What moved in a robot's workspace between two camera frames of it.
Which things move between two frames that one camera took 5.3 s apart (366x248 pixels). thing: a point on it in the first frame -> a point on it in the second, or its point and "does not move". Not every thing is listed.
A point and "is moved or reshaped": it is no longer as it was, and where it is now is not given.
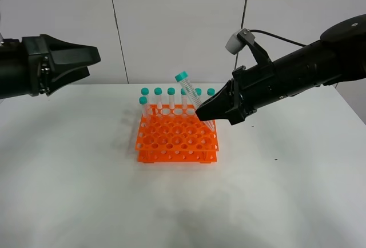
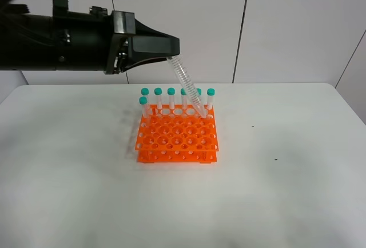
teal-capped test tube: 182,77 is moved or reshaped
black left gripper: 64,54 -> 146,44
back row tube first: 144,91 does not move
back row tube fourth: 183,92 does not move
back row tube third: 171,91 does not move
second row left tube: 143,100 does not move
